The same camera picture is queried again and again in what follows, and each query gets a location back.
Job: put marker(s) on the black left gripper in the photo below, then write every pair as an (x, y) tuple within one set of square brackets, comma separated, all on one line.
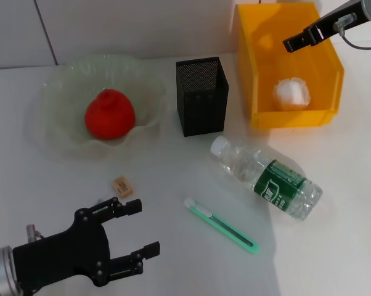
[(68, 256)]

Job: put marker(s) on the clear green-label water bottle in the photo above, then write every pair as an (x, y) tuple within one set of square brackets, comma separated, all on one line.
[(250, 166)]

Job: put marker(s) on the red-orange fruit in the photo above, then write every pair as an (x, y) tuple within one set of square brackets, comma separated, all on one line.
[(110, 115)]

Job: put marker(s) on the small tan eraser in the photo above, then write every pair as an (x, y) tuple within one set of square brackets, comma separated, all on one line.
[(122, 186)]

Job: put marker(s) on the green utility knife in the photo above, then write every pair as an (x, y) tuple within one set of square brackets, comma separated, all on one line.
[(219, 223)]

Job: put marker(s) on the white paper ball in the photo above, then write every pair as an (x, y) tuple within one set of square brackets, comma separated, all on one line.
[(291, 94)]

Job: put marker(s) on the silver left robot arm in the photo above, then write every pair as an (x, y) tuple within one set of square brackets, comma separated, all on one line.
[(0, 271)]

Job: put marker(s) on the yellow plastic bin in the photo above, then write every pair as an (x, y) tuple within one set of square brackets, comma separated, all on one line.
[(296, 117)]

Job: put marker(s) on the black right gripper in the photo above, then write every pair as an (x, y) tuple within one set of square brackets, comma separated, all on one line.
[(342, 17)]

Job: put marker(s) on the green glass fruit plate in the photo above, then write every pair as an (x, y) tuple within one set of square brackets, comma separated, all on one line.
[(65, 92)]

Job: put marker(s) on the black mesh pen holder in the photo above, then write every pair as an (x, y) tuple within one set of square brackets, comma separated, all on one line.
[(204, 101)]

